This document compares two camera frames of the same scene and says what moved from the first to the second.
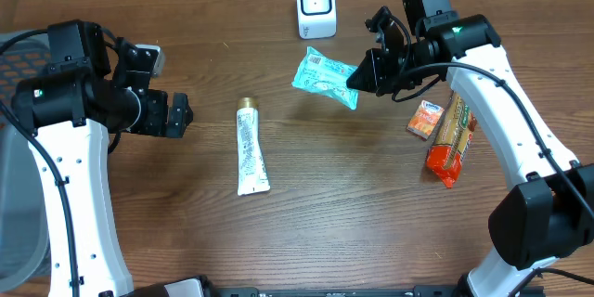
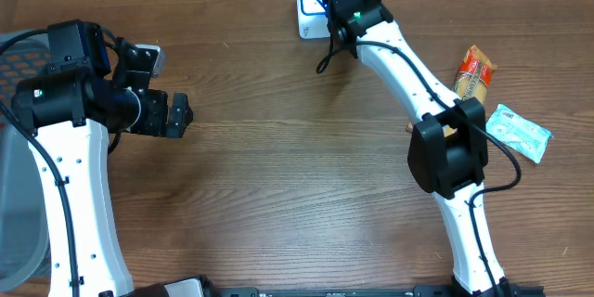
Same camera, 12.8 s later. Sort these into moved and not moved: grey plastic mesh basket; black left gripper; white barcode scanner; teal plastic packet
Moved: teal plastic packet
Not moved: grey plastic mesh basket; white barcode scanner; black left gripper
